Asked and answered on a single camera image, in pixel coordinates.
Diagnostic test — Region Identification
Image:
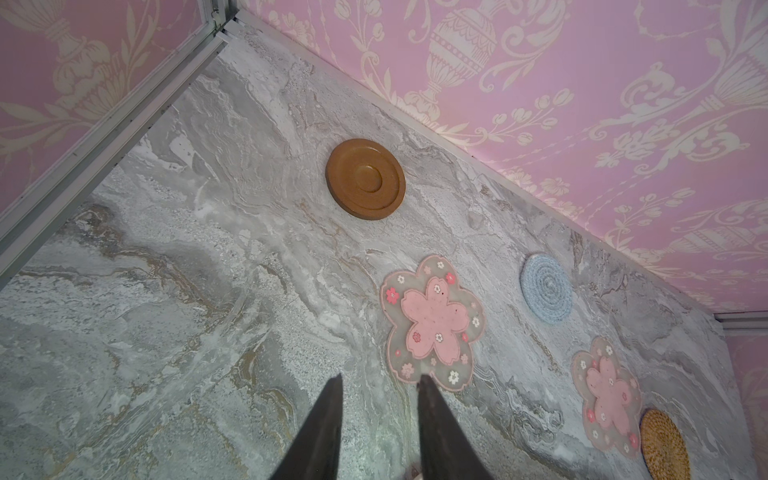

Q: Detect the brown wooden round coaster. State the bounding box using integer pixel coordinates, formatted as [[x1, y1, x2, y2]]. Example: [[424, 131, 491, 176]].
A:
[[325, 139, 406, 220]]

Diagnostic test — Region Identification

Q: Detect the pink flower coaster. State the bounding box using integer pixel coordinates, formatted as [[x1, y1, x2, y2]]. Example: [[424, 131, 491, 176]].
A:
[[571, 336, 643, 459], [379, 255, 487, 392]]

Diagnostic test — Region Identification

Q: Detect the blue woven round coaster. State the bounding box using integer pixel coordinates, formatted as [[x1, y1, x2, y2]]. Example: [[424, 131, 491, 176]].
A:
[[520, 253, 573, 324]]

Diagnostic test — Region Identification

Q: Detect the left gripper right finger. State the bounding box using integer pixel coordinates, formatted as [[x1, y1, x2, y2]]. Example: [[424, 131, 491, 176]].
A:
[[417, 375, 492, 480]]

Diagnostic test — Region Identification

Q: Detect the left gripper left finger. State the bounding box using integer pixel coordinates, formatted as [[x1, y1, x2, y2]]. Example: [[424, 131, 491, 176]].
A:
[[271, 374, 343, 480]]

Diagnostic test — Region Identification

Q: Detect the tan rattan round coaster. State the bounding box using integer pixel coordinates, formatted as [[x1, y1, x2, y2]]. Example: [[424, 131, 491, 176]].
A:
[[640, 409, 692, 480]]

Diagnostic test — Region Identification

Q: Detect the right aluminium corner post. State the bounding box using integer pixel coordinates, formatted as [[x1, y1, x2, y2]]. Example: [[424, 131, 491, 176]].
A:
[[714, 311, 768, 336]]

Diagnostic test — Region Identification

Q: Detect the left aluminium corner post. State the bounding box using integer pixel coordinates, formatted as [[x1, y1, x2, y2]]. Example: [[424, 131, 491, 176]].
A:
[[1, 1, 232, 282]]

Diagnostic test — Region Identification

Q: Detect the aluminium corner post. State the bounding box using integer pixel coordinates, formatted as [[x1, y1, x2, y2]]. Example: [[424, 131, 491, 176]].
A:
[[714, 311, 768, 336], [1, 1, 232, 282]]

